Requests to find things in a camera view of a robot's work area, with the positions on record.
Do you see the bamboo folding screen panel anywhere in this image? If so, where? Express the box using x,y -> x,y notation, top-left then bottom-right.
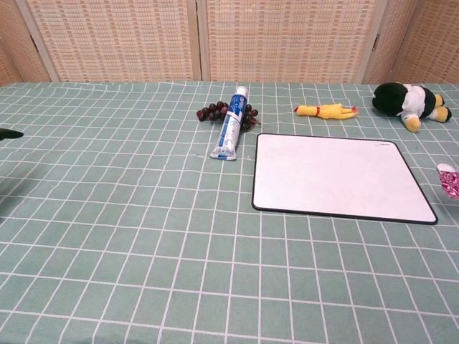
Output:
197,0 -> 392,85
16,0 -> 209,83
0,0 -> 58,87
361,0 -> 459,85

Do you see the green checked tablecloth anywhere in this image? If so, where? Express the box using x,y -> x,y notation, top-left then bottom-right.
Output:
0,81 -> 459,344

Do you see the dark red grape bunch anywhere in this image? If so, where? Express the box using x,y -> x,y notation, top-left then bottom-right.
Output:
196,101 -> 262,132

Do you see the blue white toothpaste tube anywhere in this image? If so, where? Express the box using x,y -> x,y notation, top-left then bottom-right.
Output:
209,86 -> 249,161

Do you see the yellow rubber chicken toy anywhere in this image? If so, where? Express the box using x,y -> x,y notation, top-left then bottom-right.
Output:
293,102 -> 359,120

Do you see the black white plush doll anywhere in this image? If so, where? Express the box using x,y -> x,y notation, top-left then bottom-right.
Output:
372,82 -> 453,133

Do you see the white board with black edge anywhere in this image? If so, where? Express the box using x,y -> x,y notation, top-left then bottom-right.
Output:
252,133 -> 439,226

